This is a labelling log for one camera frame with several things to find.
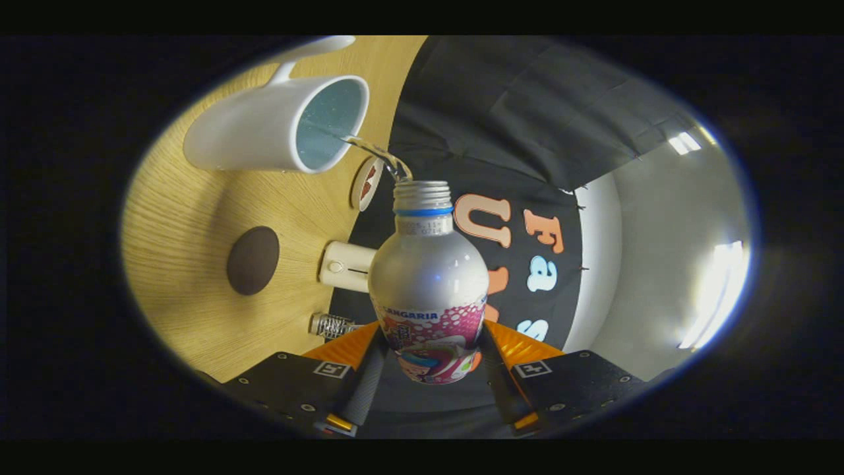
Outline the wooden table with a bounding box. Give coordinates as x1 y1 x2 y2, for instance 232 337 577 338
121 36 429 383

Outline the small white snack plate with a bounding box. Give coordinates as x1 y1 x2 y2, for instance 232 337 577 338
350 156 385 212

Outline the silver juice bottle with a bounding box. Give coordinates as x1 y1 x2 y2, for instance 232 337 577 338
368 180 490 385

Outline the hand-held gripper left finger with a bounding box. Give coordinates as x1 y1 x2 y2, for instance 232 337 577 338
221 321 390 437

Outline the white cylindrical container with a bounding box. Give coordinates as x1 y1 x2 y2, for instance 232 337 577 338
318 241 378 294

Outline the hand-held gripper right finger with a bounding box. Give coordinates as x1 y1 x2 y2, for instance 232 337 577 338
478 320 673 436

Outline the brown round coaster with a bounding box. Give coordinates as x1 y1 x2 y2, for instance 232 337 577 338
226 226 280 296

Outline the small wire basket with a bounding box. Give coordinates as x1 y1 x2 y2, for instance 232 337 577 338
309 312 365 340

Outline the white cup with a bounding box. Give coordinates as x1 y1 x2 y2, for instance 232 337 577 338
183 36 370 174

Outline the ceiling light panel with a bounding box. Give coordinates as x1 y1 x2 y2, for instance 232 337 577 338
667 131 703 156

